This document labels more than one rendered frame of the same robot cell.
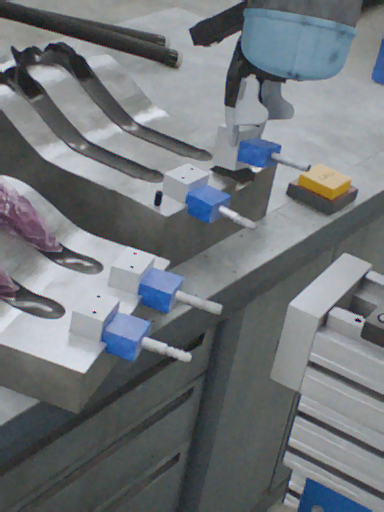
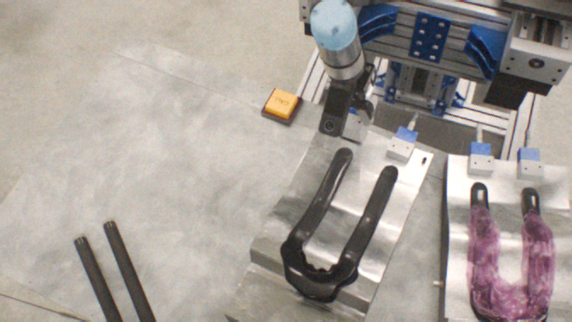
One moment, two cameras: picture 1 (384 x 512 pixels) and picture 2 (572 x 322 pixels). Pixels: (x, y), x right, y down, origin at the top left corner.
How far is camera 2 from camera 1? 1.73 m
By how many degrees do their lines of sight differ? 63
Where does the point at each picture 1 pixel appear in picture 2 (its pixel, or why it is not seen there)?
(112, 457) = not seen: hidden behind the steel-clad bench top
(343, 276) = (533, 46)
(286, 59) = not seen: outside the picture
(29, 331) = (552, 197)
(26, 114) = (374, 251)
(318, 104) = (134, 124)
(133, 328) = (530, 152)
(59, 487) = not seen: hidden behind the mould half
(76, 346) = (550, 175)
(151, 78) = (145, 237)
